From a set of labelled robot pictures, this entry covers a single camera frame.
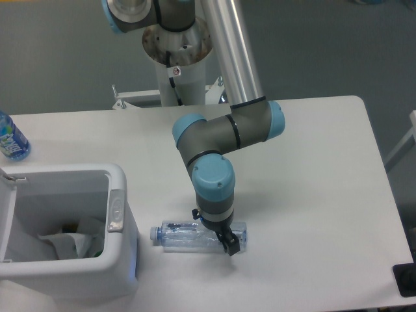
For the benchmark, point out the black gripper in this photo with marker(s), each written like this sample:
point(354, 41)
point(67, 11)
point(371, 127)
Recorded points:
point(229, 240)

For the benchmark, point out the clear plastic bottle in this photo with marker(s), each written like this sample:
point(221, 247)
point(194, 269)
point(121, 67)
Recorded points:
point(193, 237)

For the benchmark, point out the white plastic packaging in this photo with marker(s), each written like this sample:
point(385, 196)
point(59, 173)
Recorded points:
point(69, 245)

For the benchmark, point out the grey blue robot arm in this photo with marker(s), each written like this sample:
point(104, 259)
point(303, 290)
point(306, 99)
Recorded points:
point(202, 143)

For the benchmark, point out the white crumpled paper trash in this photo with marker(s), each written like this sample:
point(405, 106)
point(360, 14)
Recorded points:
point(93, 232)

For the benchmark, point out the white plastic trash can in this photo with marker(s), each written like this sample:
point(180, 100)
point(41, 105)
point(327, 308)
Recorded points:
point(38, 200)

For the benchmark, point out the blue labelled water bottle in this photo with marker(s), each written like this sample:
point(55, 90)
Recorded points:
point(14, 144)

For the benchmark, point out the white metal table frame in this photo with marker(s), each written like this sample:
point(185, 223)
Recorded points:
point(214, 94)

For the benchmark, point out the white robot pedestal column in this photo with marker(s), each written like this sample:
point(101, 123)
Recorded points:
point(179, 59)

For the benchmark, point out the black table clamp mount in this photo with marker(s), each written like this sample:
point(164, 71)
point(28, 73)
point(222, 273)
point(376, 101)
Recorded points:
point(405, 279)

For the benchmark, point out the white frame at right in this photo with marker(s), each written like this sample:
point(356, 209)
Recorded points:
point(402, 147)

